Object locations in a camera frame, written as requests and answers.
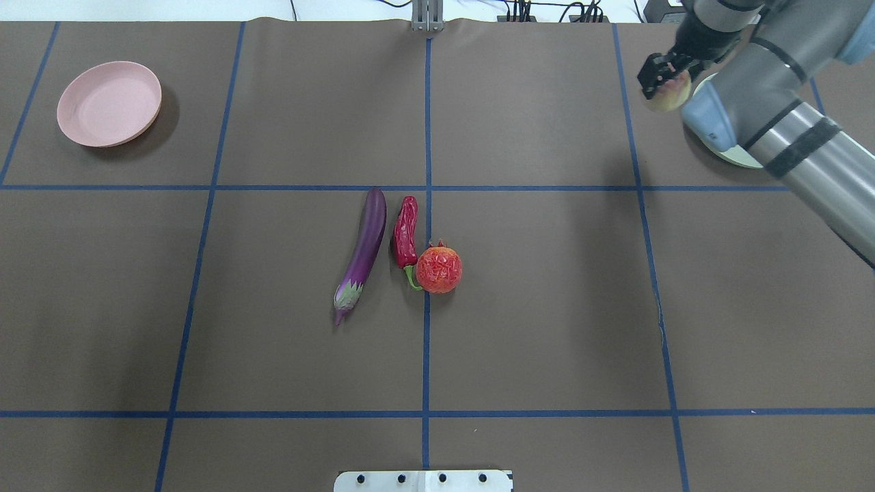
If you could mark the black power adapter box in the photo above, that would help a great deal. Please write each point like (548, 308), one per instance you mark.
(664, 12)

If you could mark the yellow pink peach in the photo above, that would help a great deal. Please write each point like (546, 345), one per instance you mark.
(672, 94)

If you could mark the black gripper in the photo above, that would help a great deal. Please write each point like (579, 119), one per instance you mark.
(694, 35)

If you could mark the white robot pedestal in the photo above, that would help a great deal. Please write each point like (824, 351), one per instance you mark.
(426, 480)

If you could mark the purple eggplant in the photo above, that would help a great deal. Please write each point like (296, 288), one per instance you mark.
(370, 236)

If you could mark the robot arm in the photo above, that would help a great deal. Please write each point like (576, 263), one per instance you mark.
(735, 70)

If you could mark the red chili pepper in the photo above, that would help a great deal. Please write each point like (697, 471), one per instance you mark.
(404, 240)

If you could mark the aluminium frame post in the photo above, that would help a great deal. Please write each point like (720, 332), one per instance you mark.
(428, 15)

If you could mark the light green plate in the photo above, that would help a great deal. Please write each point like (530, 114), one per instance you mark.
(736, 155)

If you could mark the pink plate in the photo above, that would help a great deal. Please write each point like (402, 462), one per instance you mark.
(110, 104)

